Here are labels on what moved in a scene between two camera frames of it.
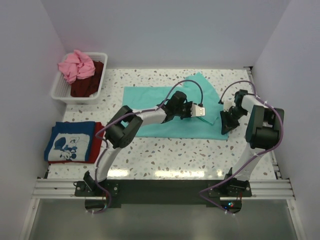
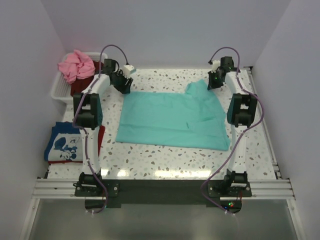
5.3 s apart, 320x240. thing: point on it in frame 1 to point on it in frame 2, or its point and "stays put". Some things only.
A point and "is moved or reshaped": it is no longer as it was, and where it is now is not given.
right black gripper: [227, 126] to [211, 85]
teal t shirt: [209, 127] is moved or reshaped
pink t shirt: [77, 66] stays put
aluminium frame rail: [278, 188] stays put
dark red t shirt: [86, 87] stays put
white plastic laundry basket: [61, 89] stays put
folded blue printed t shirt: [70, 141] stays put
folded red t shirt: [99, 129] stays put
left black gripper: [188, 105] to [126, 88]
